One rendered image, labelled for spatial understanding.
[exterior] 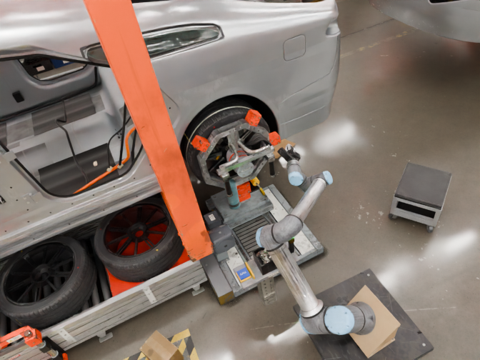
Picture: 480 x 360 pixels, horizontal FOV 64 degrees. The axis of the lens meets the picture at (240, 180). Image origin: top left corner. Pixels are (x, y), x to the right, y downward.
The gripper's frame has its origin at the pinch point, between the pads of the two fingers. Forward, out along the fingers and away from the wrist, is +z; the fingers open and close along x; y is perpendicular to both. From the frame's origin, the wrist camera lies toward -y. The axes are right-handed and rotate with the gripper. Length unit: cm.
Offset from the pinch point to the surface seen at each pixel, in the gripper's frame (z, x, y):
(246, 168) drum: -17.8, -22.2, -21.4
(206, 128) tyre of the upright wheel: -4, -18, -57
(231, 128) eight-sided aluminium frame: -5.5, -7.0, -43.5
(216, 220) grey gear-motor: -23, -74, -13
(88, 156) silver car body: 24, -112, -112
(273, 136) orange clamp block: 10.0, -5.2, -7.9
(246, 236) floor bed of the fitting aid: -12, -88, 26
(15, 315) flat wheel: -91, -161, -112
